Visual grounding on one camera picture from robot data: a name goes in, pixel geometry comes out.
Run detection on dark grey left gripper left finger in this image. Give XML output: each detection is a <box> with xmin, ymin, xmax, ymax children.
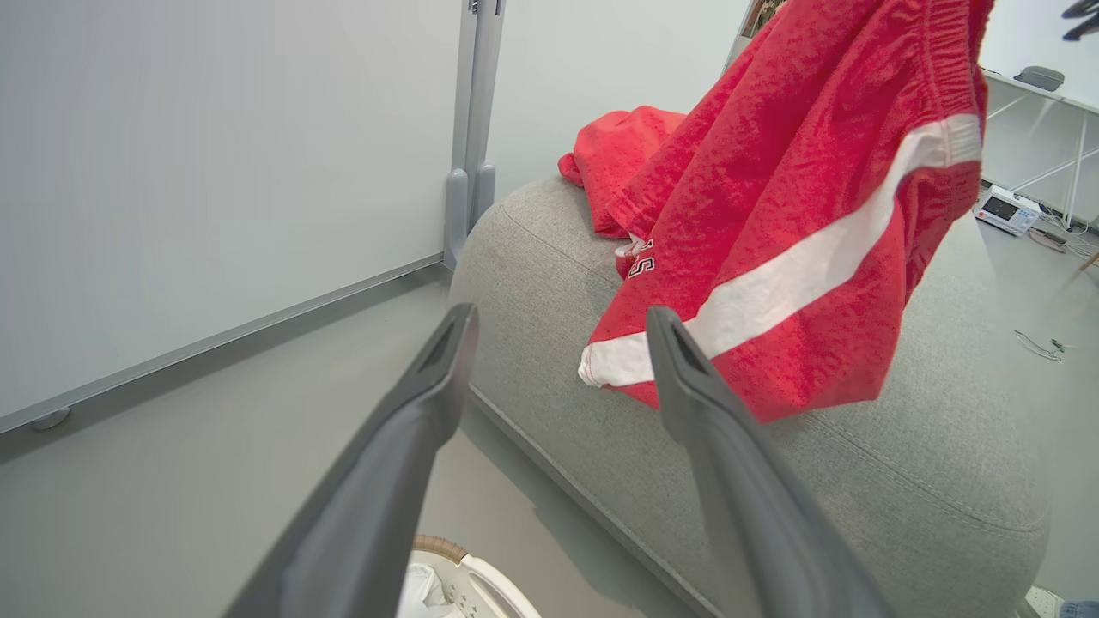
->
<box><xmin>222</xmin><ymin>303</ymin><xmax>480</xmax><ymax>618</ymax></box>

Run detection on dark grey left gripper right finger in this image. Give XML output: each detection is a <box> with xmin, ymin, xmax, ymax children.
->
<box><xmin>645</xmin><ymin>306</ymin><xmax>896</xmax><ymax>618</ymax></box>

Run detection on red shorts with white stripe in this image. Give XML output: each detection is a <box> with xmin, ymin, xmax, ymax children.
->
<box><xmin>578</xmin><ymin>0</ymin><xmax>997</xmax><ymax>424</ymax></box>

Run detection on grey fabric sofa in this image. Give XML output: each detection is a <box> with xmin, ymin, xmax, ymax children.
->
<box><xmin>447</xmin><ymin>175</ymin><xmax>1053</xmax><ymax>618</ymax></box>

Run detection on grey object on desk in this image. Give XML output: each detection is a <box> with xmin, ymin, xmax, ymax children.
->
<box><xmin>1013</xmin><ymin>65</ymin><xmax>1066</xmax><ymax>93</ymax></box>

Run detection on white desk with thin legs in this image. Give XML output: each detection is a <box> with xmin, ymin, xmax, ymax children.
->
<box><xmin>981</xmin><ymin>69</ymin><xmax>1099</xmax><ymax>231</ymax></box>

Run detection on white cloth basket liner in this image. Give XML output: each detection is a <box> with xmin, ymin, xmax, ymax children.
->
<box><xmin>397</xmin><ymin>563</ymin><xmax>466</xmax><ymax>618</ymax></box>

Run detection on white basket with wicker rim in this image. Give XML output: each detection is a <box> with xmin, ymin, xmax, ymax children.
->
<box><xmin>409</xmin><ymin>534</ymin><xmax>542</xmax><ymax>618</ymax></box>

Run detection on white electronic device with screen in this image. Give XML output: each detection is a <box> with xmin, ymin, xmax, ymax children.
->
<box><xmin>974</xmin><ymin>184</ymin><xmax>1043</xmax><ymax>238</ymax></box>

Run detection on tangled cables by device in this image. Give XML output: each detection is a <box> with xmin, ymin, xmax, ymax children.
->
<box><xmin>1026</xmin><ymin>206</ymin><xmax>1099</xmax><ymax>260</ymax></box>

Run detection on grey partition bottom rail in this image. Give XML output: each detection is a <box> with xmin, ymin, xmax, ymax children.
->
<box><xmin>0</xmin><ymin>251</ymin><xmax>449</xmax><ymax>439</ymax></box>

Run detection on thin floor cable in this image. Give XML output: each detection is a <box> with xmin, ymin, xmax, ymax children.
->
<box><xmin>1013</xmin><ymin>330</ymin><xmax>1074</xmax><ymax>363</ymax></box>

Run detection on grey partition upright post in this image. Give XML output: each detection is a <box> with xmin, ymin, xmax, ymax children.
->
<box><xmin>443</xmin><ymin>0</ymin><xmax>507</xmax><ymax>270</ymax></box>

